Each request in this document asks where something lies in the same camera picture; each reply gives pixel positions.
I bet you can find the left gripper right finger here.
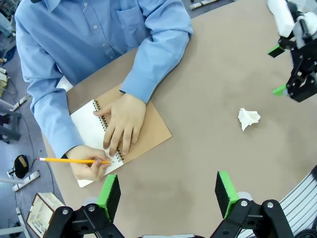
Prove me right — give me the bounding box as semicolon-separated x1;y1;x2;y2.
209;170;295;238

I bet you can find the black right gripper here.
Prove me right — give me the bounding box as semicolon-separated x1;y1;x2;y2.
267;34;317;103

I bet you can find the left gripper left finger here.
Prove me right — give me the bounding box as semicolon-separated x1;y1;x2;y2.
45;174;124;238

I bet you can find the yellow pencil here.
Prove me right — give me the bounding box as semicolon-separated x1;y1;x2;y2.
37;157;115;164

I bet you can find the white paper ball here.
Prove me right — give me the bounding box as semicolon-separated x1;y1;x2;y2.
237;108;262;131

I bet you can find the brown spiral notebook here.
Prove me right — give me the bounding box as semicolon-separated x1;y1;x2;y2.
66;84;172;188

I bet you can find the person's left forearm blue sleeve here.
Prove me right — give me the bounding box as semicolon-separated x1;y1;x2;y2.
119;32;194;104

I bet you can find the person's right forearm blue sleeve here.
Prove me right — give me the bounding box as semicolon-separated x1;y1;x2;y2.
31;94;85;159

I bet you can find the person's right hand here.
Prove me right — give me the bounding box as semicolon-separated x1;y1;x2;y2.
65;145;112;182

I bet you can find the person's left hand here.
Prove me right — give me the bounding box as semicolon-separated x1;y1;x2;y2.
93;93;147;157

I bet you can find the cardboard box on floor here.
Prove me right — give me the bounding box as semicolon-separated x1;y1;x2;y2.
26;192;65;236

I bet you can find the white power strip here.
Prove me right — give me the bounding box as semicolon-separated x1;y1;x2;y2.
12;170;41;192

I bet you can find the black round pouch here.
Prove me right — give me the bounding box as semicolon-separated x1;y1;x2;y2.
13;155;30;179

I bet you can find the dark grey step stool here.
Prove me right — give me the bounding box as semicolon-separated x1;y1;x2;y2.
0;99;22;144

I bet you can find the person in blue shirt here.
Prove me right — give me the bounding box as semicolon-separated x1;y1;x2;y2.
14;0;194;105

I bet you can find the grey ribbed aluminium frame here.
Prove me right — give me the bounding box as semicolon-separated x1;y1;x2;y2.
241;165;317;238

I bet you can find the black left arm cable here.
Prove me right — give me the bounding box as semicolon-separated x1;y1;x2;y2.
294;229;317;238

